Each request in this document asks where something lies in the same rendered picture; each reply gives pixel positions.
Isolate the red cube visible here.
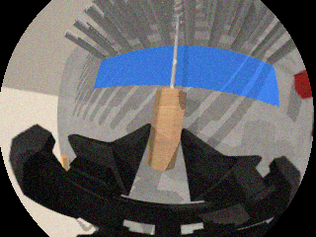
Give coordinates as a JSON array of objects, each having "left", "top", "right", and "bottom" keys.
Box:
[{"left": 293, "top": 70, "right": 312, "bottom": 99}]

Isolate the blue taped strip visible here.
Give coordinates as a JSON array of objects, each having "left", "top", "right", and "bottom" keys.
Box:
[{"left": 94, "top": 44, "right": 280, "bottom": 108}]

